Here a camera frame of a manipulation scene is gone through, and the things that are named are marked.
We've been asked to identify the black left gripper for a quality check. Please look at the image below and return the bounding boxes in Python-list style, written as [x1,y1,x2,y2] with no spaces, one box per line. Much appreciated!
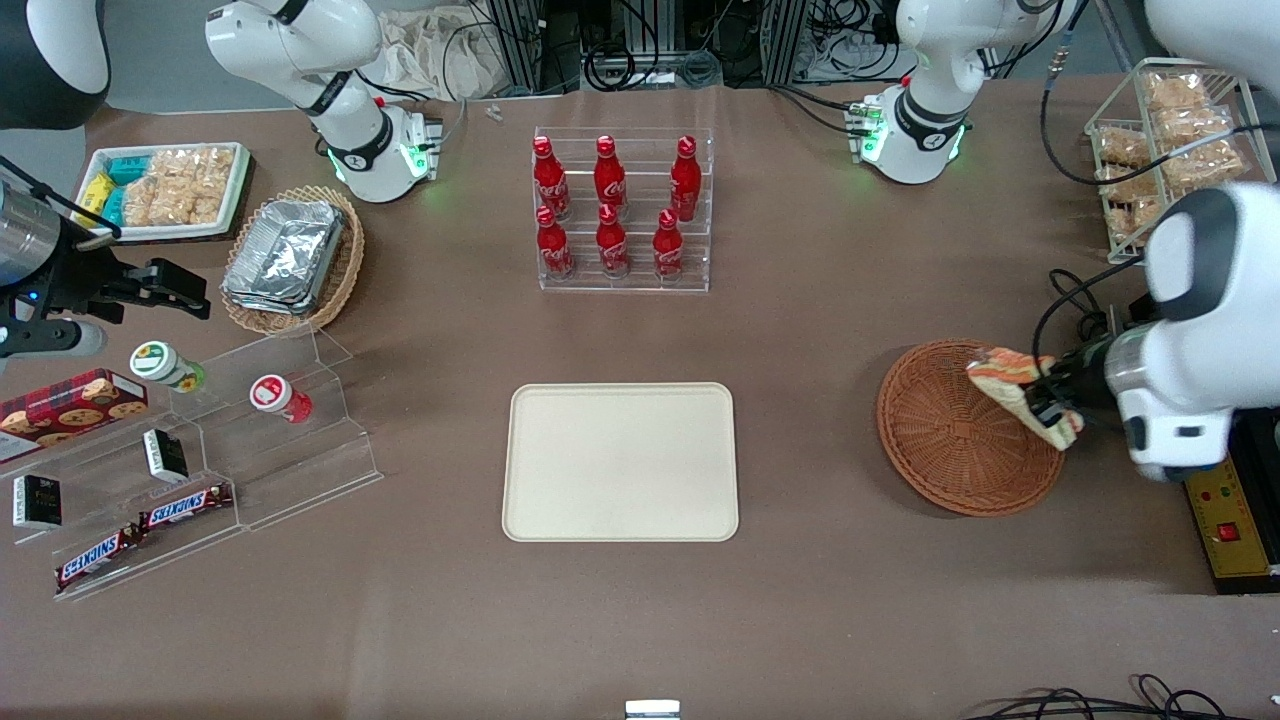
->
[1027,340,1114,430]

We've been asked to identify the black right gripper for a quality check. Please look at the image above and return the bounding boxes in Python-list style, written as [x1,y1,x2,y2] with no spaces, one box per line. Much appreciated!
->
[40,235,212,326]

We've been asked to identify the triangle sandwich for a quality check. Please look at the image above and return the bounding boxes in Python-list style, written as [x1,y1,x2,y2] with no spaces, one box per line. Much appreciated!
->
[966,346,1086,452]

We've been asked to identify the white rectangular snack tray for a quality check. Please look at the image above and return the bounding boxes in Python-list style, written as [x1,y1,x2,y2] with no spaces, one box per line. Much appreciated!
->
[75,142,251,244]

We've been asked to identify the brown round wicker basket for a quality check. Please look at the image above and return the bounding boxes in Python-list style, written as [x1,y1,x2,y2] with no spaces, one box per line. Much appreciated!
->
[877,340,1067,518]

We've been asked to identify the aluminium foil tray stack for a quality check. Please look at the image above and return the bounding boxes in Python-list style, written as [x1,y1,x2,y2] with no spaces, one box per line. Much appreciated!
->
[222,199,347,316]

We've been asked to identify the tan oval wicker basket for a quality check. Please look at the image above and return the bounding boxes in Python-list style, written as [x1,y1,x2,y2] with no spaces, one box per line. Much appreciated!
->
[220,185,366,336]

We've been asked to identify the cream plastic tray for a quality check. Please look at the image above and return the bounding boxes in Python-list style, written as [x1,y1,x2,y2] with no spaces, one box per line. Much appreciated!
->
[502,383,740,543]

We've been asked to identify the green lid drink bottle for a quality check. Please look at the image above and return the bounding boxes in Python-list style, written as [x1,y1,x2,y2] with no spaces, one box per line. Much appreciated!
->
[130,341,208,394]

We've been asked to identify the rice cracker snack pack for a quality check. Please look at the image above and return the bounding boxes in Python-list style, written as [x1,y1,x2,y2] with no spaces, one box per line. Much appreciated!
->
[156,184,201,226]
[1155,105,1237,147]
[121,180,161,227]
[1143,72,1210,112]
[148,148,201,187]
[196,146,237,226]
[1098,165,1162,207]
[1105,196,1161,242]
[1160,140,1247,192]
[1092,125,1152,167]

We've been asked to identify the yellow snack pack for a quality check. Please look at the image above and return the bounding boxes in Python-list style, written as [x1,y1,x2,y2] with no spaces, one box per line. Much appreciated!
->
[78,172,116,230]

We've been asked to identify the red cookie box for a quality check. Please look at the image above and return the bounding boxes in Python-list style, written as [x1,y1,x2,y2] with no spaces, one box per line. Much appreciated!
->
[0,369,150,464]

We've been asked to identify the red lid drink bottle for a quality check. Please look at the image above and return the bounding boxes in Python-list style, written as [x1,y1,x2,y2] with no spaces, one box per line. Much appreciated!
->
[250,374,314,424]

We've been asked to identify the small black box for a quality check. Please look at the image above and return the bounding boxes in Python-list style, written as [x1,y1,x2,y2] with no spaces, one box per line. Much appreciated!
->
[143,429,190,483]
[12,476,63,530]

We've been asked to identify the snickers chocolate bar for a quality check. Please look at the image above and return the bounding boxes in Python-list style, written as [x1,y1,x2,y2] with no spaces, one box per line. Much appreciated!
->
[55,527,142,592]
[138,483,234,532]

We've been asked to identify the black machine yellow control panel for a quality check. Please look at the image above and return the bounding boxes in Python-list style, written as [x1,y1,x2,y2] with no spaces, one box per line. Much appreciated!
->
[1100,290,1280,596]

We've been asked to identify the clear acrylic step display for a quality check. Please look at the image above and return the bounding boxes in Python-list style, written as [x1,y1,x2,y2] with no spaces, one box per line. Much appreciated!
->
[0,325,384,602]

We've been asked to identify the crumpled beige plastic sheet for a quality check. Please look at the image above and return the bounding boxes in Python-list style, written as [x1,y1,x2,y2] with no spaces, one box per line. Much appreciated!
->
[375,8,512,102]

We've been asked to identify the red cola bottle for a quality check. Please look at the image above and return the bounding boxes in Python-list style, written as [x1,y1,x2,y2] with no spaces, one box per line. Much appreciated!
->
[535,206,577,281]
[653,209,686,283]
[596,204,632,279]
[670,136,703,223]
[594,135,629,213]
[533,136,572,221]

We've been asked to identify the clear acrylic bottle rack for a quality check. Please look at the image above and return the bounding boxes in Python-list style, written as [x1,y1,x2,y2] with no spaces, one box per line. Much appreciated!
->
[533,127,715,294]

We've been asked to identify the black machine power cable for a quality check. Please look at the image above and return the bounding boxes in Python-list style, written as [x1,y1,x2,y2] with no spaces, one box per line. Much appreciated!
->
[1034,258,1143,353]

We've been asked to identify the white wire rack basket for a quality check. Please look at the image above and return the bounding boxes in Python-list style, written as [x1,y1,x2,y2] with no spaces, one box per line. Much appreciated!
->
[1085,58,1264,267]

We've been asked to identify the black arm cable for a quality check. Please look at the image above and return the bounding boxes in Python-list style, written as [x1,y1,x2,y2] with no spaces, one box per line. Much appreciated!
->
[1039,0,1257,188]

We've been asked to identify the black base cables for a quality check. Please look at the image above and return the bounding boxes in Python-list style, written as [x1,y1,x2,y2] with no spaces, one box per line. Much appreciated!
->
[356,68,468,153]
[768,80,873,138]

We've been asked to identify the black floor cable bundle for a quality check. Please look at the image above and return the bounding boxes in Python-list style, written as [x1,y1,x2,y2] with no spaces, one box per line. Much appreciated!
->
[965,674,1280,720]

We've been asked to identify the aluminium profile frame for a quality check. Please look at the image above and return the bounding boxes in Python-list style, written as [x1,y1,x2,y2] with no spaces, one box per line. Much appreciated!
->
[482,0,583,97]
[763,0,812,87]

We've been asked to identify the coiled black cable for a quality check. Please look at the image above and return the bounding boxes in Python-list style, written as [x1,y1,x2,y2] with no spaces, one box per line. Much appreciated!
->
[584,38,638,93]

